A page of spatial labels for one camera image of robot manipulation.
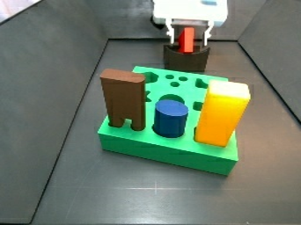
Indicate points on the black curved holder stand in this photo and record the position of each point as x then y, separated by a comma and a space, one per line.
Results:
191, 62

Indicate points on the yellow rectangular block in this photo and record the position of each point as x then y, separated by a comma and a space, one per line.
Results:
222, 110

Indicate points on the brown arch block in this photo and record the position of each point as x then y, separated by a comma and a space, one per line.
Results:
123, 92

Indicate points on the blue cylinder block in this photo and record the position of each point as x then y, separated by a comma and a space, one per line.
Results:
170, 118

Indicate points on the green shape-sorter board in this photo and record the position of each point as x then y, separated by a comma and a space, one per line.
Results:
186, 87

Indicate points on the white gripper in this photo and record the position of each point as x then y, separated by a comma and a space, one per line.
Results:
190, 12

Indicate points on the red double-square block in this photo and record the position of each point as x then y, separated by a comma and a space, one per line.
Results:
186, 40

